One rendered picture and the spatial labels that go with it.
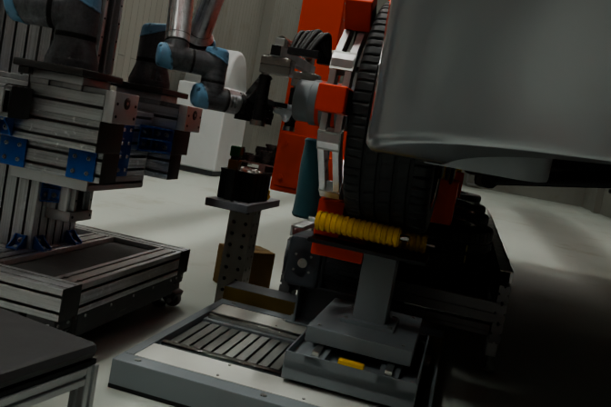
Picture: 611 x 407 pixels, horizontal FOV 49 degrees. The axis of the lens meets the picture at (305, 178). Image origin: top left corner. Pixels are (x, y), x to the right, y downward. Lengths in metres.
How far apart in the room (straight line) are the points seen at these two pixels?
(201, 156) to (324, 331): 6.79
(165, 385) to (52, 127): 0.79
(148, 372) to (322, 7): 1.42
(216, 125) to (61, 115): 6.55
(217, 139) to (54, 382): 7.43
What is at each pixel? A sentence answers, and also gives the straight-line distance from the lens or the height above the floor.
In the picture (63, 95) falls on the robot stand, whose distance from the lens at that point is 2.01.
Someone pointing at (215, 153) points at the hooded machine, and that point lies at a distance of 8.49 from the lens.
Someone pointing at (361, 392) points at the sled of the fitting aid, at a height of 0.11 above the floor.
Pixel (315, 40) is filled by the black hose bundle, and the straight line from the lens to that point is 1.89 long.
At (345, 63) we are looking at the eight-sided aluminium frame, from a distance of 1.78.
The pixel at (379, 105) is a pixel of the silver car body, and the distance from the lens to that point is 1.11.
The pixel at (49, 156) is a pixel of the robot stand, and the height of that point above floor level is 0.55.
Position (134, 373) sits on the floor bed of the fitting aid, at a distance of 1.87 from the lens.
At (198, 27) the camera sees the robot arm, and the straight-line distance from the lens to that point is 2.43.
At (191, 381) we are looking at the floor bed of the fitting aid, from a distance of 1.80.
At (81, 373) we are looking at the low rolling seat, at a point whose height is 0.29.
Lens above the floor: 0.75
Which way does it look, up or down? 4 degrees down
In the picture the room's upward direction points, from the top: 10 degrees clockwise
